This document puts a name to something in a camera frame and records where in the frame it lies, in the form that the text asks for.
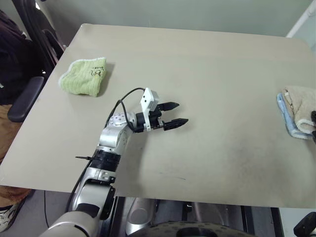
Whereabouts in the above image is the silver rounded shell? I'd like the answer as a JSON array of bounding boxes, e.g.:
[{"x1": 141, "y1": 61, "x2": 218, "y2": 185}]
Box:
[{"x1": 125, "y1": 197, "x2": 158, "y2": 235}]

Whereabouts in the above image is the thin black floor cable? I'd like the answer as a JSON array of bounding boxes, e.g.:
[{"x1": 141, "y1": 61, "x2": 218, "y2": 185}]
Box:
[{"x1": 43, "y1": 191, "x2": 50, "y2": 228}]

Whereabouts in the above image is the blue folded towel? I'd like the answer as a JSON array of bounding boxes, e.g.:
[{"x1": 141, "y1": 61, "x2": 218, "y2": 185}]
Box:
[{"x1": 276, "y1": 92, "x2": 314, "y2": 140}]

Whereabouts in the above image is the dark dotted round disc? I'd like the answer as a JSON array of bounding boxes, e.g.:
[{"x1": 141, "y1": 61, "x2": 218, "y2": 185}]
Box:
[{"x1": 142, "y1": 221, "x2": 247, "y2": 237}]

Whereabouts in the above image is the white pipe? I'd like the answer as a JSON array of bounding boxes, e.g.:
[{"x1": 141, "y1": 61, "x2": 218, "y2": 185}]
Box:
[{"x1": 286, "y1": 0, "x2": 316, "y2": 38}]

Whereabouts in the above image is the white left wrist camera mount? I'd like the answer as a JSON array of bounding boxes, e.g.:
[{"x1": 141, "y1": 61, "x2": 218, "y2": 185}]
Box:
[{"x1": 139, "y1": 87, "x2": 161, "y2": 131}]

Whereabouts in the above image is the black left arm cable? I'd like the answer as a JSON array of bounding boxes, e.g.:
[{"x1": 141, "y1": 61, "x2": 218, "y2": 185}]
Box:
[{"x1": 65, "y1": 86, "x2": 146, "y2": 213}]

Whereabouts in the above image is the beige towel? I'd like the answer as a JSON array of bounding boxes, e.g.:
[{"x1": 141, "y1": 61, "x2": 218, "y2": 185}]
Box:
[{"x1": 282, "y1": 85, "x2": 316, "y2": 134}]

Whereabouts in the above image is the black office chair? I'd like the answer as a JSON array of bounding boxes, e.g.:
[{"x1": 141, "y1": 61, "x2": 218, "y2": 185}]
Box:
[{"x1": 7, "y1": 0, "x2": 66, "y2": 123}]

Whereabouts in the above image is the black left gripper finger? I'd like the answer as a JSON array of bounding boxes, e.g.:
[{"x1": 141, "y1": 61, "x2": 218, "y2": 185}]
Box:
[
  {"x1": 158, "y1": 101, "x2": 180, "y2": 112},
  {"x1": 162, "y1": 118, "x2": 190, "y2": 131}
]

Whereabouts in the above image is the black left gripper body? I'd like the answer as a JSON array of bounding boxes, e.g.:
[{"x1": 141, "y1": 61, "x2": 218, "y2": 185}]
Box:
[{"x1": 148, "y1": 108, "x2": 166, "y2": 130}]

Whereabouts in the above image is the white patterned shoe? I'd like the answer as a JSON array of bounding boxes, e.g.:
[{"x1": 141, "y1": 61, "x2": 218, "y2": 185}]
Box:
[{"x1": 0, "y1": 202, "x2": 25, "y2": 233}]

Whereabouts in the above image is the green folded towel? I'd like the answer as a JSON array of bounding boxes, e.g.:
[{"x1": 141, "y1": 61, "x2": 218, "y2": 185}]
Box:
[{"x1": 58, "y1": 57, "x2": 108, "y2": 97}]

